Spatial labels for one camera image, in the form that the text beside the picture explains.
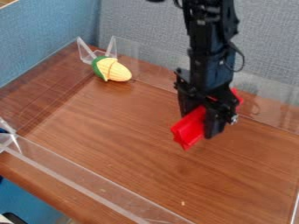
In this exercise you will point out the clear acrylic back wall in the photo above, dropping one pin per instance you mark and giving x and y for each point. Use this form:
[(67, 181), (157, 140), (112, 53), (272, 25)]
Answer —
[(271, 101)]

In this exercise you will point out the clear acrylic corner bracket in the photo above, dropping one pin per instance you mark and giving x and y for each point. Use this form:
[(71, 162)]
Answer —
[(87, 54)]

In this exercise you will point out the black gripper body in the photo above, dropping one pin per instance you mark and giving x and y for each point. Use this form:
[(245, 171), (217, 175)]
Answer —
[(208, 75)]

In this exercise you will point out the clear acrylic left bracket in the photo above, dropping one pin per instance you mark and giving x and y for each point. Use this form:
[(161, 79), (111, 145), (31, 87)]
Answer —
[(8, 136)]

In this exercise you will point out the yellow toy corn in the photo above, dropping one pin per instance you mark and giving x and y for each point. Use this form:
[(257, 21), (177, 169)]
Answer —
[(109, 70)]

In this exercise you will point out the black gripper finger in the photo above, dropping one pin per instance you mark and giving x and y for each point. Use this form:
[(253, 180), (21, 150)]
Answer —
[(189, 100), (219, 115)]

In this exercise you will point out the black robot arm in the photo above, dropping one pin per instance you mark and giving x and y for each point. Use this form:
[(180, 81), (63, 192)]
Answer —
[(211, 25)]

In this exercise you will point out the clear acrylic wall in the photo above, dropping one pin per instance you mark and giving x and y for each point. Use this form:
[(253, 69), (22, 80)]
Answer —
[(271, 101), (105, 192)]

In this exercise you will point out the clear acrylic front wall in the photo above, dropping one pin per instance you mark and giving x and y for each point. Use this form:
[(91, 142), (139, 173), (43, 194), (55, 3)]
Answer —
[(105, 192)]

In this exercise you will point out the red rectangular block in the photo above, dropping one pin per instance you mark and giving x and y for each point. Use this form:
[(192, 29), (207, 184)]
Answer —
[(188, 129)]

